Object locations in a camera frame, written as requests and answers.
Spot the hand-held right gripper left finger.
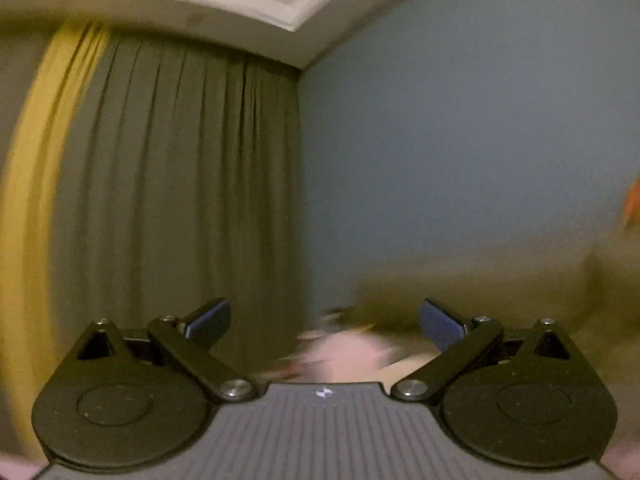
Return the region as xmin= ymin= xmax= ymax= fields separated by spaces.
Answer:
xmin=75 ymin=297 xmax=257 ymax=404

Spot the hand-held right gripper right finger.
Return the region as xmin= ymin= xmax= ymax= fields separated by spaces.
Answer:
xmin=390 ymin=297 xmax=574 ymax=404

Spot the yellow curtain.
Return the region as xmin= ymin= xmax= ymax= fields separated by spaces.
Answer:
xmin=0 ymin=21 xmax=115 ymax=446

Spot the orange object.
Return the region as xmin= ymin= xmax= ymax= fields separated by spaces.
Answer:
xmin=619 ymin=174 xmax=640 ymax=235

